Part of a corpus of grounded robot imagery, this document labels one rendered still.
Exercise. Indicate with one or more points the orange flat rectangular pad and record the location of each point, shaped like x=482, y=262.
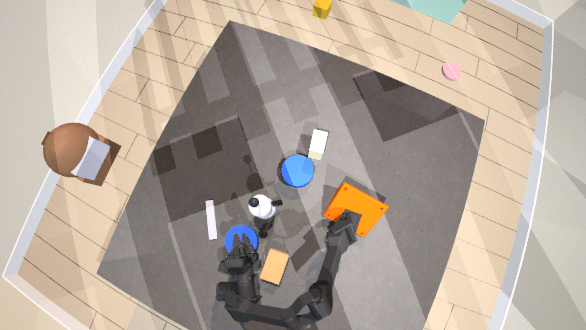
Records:
x=274, y=266

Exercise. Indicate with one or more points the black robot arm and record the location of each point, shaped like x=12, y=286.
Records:
x=242, y=301

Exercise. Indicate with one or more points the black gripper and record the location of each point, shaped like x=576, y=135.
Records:
x=242, y=256

